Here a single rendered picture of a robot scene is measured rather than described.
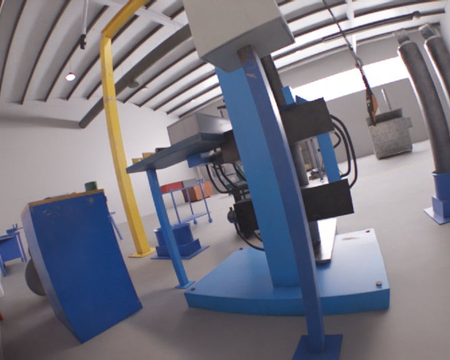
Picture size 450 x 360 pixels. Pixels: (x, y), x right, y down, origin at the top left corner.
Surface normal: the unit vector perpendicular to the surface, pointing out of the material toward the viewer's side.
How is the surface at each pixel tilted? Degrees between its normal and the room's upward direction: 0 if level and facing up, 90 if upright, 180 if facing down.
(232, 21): 90
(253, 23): 90
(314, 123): 90
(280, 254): 90
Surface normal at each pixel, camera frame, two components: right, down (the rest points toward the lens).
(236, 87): -0.50, 0.13
